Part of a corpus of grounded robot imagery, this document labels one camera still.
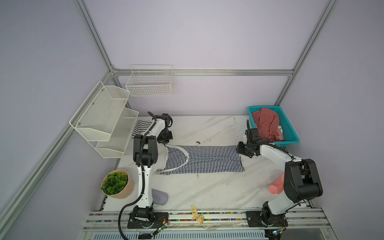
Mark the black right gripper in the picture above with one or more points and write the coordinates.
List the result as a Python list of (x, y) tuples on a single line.
[(239, 150)]

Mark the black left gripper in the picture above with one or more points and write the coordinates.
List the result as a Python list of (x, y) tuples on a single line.
[(166, 140)]

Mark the black white striped tank top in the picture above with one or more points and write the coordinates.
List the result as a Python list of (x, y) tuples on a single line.
[(141, 127)]

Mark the navy striped tank top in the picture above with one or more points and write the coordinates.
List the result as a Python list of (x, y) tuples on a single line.
[(201, 160)]

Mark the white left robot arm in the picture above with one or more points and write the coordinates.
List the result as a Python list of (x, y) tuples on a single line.
[(145, 155)]

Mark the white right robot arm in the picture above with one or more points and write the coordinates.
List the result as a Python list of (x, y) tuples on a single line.
[(301, 178)]

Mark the red tank top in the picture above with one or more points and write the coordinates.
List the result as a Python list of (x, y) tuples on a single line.
[(266, 121)]

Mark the red white striped garment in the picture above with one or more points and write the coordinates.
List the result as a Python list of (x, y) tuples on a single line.
[(279, 134)]

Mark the teal plastic basket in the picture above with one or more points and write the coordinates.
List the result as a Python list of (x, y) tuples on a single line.
[(290, 136)]

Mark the grey felt pouch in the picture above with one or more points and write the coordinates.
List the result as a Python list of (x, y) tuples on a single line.
[(159, 197)]

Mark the white mesh two-tier shelf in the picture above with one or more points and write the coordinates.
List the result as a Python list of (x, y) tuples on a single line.
[(105, 121)]

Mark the potted green plant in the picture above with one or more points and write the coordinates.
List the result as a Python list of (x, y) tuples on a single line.
[(117, 184)]

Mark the yellow banana toy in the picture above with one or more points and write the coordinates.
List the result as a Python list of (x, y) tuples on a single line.
[(196, 216)]

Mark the white wire wall basket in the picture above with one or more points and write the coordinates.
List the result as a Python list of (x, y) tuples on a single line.
[(151, 81)]

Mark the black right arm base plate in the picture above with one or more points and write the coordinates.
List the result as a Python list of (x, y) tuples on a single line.
[(264, 219)]

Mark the aluminium frame rail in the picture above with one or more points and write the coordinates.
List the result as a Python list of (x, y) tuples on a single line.
[(217, 72)]

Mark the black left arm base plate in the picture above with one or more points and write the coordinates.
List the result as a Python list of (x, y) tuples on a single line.
[(143, 219)]

